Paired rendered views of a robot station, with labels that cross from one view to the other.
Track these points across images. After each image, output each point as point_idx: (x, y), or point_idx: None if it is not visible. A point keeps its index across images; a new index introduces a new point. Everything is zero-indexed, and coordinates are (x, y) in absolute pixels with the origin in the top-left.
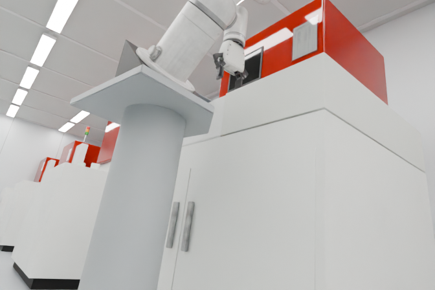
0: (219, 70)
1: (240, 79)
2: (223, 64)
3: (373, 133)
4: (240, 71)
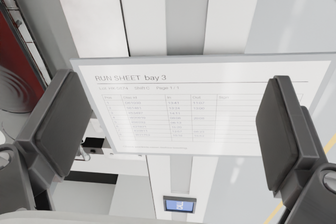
0: (314, 130)
1: (46, 136)
2: (320, 202)
3: None
4: (25, 211)
